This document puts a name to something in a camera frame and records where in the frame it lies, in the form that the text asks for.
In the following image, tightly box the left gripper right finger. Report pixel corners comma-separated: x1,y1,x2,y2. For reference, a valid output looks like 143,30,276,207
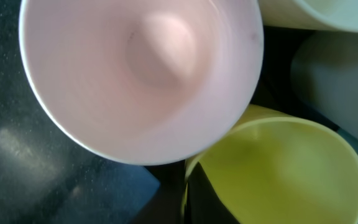
186,161,241,224

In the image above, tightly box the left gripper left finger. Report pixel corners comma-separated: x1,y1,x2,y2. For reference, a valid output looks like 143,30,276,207
131,160,186,224

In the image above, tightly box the yellow cup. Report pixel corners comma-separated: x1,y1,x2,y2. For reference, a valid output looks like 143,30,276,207
180,104,358,224

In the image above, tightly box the pink cup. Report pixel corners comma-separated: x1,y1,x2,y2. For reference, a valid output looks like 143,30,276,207
18,0,265,166

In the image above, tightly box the grey cup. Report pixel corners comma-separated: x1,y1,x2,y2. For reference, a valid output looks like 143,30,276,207
290,30,358,153

